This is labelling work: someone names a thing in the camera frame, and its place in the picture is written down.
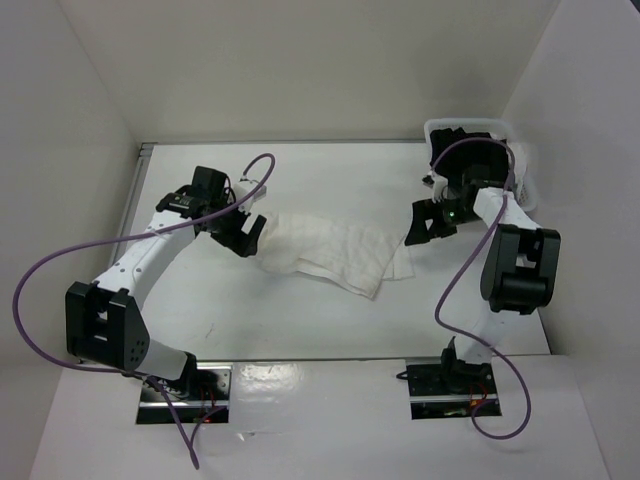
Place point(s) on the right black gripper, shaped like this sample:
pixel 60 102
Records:
pixel 423 210

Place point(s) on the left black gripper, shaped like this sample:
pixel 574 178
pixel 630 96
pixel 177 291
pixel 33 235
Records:
pixel 246 245

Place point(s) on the white pleated skirt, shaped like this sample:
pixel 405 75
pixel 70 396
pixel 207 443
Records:
pixel 355 256

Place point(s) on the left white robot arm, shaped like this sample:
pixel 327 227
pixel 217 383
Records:
pixel 104 322

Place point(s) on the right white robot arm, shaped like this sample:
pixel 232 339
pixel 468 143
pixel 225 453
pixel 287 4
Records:
pixel 518 275

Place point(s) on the black skirt in basket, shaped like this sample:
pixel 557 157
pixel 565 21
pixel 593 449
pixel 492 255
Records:
pixel 454 152

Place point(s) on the white garment in basket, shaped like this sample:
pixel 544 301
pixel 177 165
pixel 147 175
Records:
pixel 521 161

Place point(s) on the white plastic laundry basket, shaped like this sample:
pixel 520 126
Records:
pixel 528 197

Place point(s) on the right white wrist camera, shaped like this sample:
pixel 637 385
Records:
pixel 438 185

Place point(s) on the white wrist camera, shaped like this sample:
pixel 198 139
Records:
pixel 438 185
pixel 247 192

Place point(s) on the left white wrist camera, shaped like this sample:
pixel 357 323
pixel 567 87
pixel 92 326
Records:
pixel 247 192

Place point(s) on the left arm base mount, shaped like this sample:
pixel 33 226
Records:
pixel 212 398

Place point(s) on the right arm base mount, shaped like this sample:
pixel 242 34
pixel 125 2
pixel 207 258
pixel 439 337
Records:
pixel 433 395

